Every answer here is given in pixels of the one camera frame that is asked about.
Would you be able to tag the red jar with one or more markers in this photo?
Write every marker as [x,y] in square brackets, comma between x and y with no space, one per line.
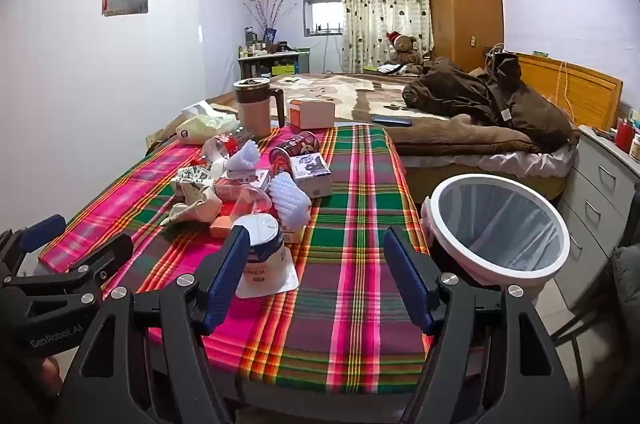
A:
[625,134]

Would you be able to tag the pink mug with brown lid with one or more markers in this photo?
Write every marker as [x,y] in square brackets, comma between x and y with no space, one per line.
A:
[257,108]

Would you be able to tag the white trash bin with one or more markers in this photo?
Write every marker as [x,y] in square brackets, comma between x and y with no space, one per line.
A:
[500,224]

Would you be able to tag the chair with grey cushion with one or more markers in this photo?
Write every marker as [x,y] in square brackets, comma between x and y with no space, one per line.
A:
[627,279]

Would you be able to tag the clear bottle with red label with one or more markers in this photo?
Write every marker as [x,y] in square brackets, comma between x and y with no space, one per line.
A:
[220,148]

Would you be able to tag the teddy bear with red hat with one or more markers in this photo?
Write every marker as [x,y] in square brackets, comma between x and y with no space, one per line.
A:
[404,51]

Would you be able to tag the bed with brown blanket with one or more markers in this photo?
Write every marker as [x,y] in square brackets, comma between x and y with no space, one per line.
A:
[350,93]

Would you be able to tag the dried flower branches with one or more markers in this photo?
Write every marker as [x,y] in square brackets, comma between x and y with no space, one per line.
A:
[265,11]

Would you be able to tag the pink bed sheet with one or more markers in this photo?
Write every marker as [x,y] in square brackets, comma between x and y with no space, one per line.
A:
[530,161]

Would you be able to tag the wooden bed headboard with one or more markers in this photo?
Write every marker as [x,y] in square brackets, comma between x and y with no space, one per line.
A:
[585,91]

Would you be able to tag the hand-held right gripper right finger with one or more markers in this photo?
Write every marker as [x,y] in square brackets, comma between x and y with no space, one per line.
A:
[407,279]

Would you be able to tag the white foam fruit net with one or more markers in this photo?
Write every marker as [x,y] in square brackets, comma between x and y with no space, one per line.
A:
[245,158]
[289,199]

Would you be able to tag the grey drawer cabinet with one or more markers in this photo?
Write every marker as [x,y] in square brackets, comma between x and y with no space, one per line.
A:
[595,204]

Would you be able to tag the pink tissue box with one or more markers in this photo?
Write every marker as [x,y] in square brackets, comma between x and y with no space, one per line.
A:
[312,113]

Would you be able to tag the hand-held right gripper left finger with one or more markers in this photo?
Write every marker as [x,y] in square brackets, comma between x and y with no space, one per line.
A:
[227,274]

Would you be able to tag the small white box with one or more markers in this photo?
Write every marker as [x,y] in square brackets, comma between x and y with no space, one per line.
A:
[291,236]

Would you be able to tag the brown coat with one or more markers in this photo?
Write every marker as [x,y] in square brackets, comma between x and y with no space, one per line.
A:
[480,98]

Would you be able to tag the yellow bed base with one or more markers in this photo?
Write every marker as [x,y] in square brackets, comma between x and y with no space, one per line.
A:
[475,184]

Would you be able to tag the window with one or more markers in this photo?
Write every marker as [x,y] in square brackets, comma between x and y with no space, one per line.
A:
[322,16]

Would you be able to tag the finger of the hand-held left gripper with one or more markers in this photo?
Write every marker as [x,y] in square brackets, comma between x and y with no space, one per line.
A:
[42,228]
[107,254]

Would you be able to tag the small desk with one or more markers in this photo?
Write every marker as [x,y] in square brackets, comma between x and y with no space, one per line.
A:
[272,63]

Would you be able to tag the dark blue phone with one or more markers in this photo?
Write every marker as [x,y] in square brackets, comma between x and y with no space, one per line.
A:
[392,121]

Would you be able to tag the plaid tablecloth table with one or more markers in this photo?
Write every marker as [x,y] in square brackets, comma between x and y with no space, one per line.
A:
[350,304]

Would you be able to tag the patterned curtain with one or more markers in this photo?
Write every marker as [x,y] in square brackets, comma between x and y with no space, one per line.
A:
[385,8]

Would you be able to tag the blue vase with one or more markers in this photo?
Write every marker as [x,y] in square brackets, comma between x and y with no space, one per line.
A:
[270,35]

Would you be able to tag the dark red can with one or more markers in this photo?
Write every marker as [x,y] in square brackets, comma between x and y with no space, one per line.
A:
[295,148]

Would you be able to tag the white jar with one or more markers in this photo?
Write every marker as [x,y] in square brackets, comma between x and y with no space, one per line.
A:
[636,147]

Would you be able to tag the clear plastic cup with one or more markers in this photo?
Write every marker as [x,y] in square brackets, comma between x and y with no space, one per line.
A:
[245,204]

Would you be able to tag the pink patterned box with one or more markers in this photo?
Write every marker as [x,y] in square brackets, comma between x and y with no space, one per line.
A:
[245,178]

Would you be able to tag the yellowish plastic bag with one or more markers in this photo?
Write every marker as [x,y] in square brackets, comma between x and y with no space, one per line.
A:
[205,128]

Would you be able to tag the white cartoon print box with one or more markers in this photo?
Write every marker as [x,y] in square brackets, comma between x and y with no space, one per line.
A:
[312,179]

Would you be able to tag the black and white patterned box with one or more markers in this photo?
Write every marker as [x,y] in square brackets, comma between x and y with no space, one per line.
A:
[192,176]

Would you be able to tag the white paper cup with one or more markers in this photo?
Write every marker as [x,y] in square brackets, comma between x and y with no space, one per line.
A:
[267,249]

